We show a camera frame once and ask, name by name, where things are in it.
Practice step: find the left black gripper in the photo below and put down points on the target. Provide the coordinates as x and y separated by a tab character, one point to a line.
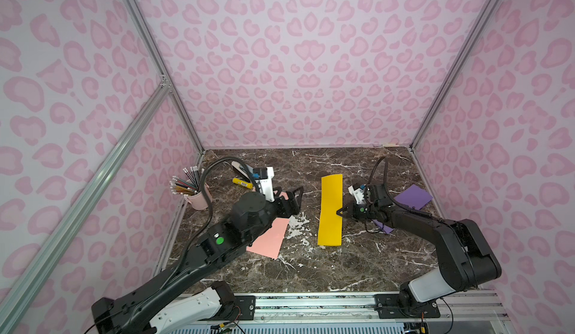
284	204

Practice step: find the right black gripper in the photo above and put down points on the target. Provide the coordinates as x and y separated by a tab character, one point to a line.
364	208

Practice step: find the yellow paper sheet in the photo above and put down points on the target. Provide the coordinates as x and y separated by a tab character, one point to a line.
330	224

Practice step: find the pink paper sheet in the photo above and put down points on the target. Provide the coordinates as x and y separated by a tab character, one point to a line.
269	244

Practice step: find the purple paper sheet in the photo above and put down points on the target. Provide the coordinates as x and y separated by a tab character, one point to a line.
414	197

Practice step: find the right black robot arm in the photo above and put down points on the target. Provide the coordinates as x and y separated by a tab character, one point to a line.
464	258

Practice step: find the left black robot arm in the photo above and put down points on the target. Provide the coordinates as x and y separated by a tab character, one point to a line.
155	306

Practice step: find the grey blue stapler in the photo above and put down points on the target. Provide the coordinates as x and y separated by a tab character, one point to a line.
241	171

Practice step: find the yellow highlighter marker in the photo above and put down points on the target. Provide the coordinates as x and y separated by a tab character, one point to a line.
243	183

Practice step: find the pink pencil cup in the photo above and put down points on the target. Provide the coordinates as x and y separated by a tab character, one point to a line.
196	200

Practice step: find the bundle of pencils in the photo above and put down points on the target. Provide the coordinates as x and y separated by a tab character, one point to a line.
188	183

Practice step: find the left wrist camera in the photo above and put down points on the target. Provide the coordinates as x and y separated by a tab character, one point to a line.
264	178

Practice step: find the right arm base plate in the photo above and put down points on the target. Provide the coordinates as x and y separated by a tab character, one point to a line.
403	306

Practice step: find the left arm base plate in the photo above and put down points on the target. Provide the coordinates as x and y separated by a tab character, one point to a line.
233	307

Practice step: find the aluminium mounting rail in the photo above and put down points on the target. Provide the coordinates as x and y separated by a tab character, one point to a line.
354	312

